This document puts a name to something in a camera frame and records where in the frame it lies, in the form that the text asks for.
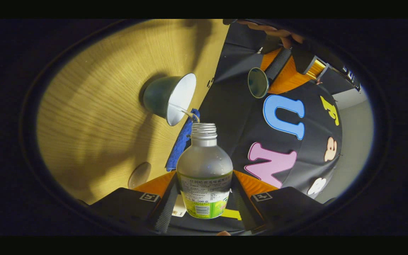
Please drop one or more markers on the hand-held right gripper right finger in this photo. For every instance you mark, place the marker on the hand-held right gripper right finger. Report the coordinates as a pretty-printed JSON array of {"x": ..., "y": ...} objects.
[{"x": 243, "y": 209}]

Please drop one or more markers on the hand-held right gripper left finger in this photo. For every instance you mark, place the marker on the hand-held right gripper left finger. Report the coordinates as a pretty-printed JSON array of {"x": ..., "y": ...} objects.
[{"x": 165, "y": 212}]

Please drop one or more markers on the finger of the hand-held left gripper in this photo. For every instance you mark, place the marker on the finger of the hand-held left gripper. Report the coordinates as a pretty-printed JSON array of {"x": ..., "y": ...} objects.
[
  {"x": 278, "y": 65},
  {"x": 268, "y": 58}
]

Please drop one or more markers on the round clear coaster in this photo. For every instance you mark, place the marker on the round clear coaster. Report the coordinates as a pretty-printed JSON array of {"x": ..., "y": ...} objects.
[{"x": 139, "y": 175}]

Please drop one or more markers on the silver water bottle green label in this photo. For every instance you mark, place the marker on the silver water bottle green label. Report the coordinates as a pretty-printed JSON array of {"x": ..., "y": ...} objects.
[{"x": 204, "y": 166}]

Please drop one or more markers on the teal teacup white inside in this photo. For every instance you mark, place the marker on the teal teacup white inside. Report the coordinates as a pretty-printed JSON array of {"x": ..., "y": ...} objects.
[{"x": 158, "y": 94}]

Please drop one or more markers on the blue towel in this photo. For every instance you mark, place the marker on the blue towel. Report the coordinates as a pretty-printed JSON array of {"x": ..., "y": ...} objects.
[{"x": 181, "y": 145}]

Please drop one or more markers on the black backdrop cloth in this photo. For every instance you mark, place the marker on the black backdrop cloth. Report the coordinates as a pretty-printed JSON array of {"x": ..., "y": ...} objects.
[{"x": 232, "y": 124}]

